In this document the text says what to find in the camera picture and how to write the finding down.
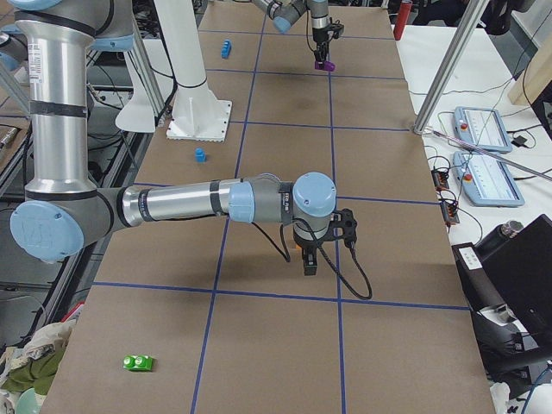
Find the aluminium frame post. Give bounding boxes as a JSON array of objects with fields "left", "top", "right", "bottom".
[{"left": 413, "top": 1, "right": 489, "bottom": 135}]

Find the lower teach pendant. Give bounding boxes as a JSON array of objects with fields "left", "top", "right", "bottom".
[{"left": 452, "top": 151, "right": 525, "bottom": 208}]

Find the black equipment box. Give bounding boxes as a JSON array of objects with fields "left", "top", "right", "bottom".
[{"left": 452, "top": 214, "right": 551, "bottom": 380}]

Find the purple trapezoid block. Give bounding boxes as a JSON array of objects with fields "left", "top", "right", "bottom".
[{"left": 315, "top": 60, "right": 336, "bottom": 72}]

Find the green toy block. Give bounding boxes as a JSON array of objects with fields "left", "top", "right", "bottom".
[{"left": 122, "top": 354, "right": 154, "bottom": 372}]

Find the small blue toy block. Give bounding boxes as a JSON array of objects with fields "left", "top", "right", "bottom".
[{"left": 194, "top": 147, "right": 207, "bottom": 163}]

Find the crumpled cloth pile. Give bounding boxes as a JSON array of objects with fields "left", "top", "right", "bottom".
[{"left": 1, "top": 320, "right": 76, "bottom": 413}]

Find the red bottle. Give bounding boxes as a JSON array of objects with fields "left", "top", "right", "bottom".
[{"left": 393, "top": 0, "right": 413, "bottom": 41}]

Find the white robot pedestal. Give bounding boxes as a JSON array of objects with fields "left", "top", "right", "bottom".
[{"left": 154, "top": 0, "right": 232, "bottom": 141}]

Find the blue long toy block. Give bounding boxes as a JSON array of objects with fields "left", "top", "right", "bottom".
[{"left": 221, "top": 39, "right": 232, "bottom": 59}]

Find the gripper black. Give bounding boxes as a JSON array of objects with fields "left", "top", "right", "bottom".
[
  {"left": 293, "top": 233, "right": 323, "bottom": 276},
  {"left": 312, "top": 16, "right": 344, "bottom": 63}
]

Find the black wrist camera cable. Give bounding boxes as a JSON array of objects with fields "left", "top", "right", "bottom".
[{"left": 251, "top": 209, "right": 373, "bottom": 301}]

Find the teach pendant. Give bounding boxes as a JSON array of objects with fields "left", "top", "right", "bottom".
[
  {"left": 452, "top": 151, "right": 525, "bottom": 208},
  {"left": 454, "top": 106, "right": 512, "bottom": 154}
]

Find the upper teach pendant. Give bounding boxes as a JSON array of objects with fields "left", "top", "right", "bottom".
[{"left": 454, "top": 106, "right": 512, "bottom": 154}]

